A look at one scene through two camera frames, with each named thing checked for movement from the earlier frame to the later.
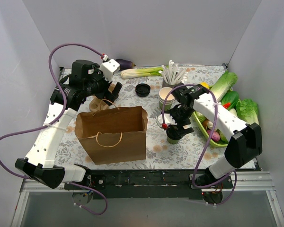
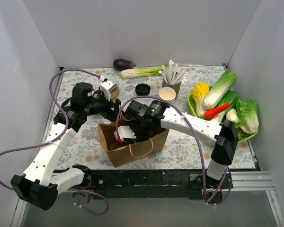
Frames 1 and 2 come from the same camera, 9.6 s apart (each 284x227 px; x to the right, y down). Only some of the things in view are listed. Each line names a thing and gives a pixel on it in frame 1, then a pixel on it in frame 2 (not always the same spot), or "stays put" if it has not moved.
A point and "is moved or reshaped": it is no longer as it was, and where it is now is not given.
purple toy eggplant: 125,64 stays put
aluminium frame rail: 245,182 stays put
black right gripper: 180,124 → 137,130
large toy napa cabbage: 223,85 stays put
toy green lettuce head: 247,110 stays put
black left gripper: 111,92 → 117,109
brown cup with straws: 172,75 stays put
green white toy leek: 130,73 stays put
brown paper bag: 113,135 is moved or reshaped
